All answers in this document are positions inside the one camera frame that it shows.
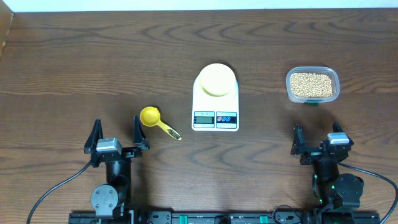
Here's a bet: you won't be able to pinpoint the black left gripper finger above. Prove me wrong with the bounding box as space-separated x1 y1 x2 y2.
133 115 150 150
83 119 103 154

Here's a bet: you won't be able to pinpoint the yellow plastic measuring scoop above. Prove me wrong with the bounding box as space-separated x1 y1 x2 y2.
139 106 182 141

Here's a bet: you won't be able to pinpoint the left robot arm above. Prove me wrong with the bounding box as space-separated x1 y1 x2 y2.
83 116 150 220

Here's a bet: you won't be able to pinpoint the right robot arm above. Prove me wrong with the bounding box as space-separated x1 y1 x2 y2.
290 122 364 210

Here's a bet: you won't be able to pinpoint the white digital kitchen scale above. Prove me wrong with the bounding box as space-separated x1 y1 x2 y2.
192 76 239 132

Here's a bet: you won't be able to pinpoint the pale yellow plastic bowl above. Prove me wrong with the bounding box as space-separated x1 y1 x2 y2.
198 63 236 97

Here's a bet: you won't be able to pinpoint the clear plastic soybean container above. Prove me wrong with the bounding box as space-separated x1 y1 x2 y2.
285 66 340 104

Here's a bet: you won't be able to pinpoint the soybeans in container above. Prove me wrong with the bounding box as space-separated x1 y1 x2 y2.
290 73 333 98

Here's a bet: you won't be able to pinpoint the black left camera cable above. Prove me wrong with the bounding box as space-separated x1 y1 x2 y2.
25 160 94 224

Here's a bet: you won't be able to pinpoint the black camera cable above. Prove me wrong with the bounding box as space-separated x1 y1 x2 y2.
25 160 94 224
334 160 398 224

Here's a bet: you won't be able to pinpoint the black right camera cable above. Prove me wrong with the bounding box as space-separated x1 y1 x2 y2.
334 160 398 224

